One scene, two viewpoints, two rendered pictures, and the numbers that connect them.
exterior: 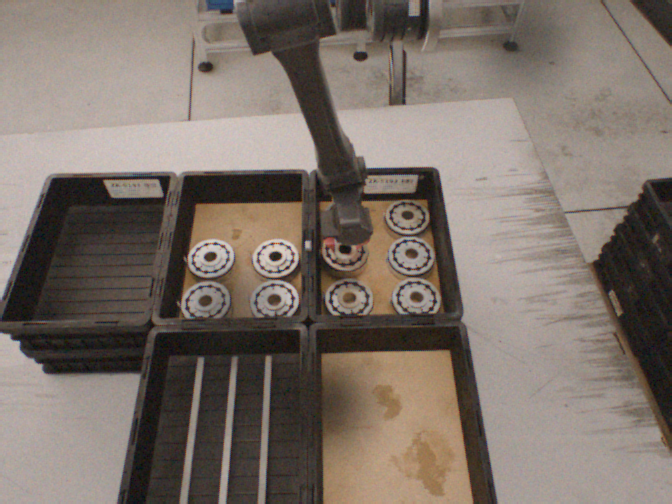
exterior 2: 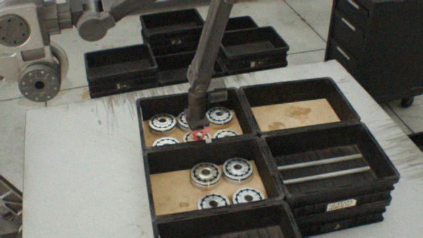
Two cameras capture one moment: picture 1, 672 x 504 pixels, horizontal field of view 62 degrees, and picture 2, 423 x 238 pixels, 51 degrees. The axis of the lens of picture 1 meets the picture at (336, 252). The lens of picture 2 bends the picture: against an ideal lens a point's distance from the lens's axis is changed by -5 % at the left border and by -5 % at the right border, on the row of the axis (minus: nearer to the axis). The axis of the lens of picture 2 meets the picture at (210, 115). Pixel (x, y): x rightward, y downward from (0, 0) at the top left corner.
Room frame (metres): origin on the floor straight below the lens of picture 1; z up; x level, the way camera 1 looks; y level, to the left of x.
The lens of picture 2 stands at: (0.88, 1.22, 1.96)
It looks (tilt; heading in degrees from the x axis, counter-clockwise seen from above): 38 degrees down; 260
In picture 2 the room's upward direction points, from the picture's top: straight up
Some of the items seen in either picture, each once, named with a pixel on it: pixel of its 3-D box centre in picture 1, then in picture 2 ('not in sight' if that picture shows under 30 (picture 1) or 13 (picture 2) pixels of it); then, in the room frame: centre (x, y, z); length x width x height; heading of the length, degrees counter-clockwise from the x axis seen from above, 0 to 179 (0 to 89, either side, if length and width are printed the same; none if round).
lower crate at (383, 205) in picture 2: not in sight; (320, 191); (0.31, 0.20, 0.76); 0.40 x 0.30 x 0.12; 1
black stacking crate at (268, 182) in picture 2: (241, 256); (209, 187); (0.71, 0.21, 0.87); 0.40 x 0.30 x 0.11; 1
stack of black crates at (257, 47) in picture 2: not in sight; (248, 71); (0.20, -1.20, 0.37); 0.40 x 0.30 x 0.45; 6
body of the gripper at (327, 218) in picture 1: (346, 215); (196, 111); (0.71, -0.02, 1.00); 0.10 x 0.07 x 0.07; 98
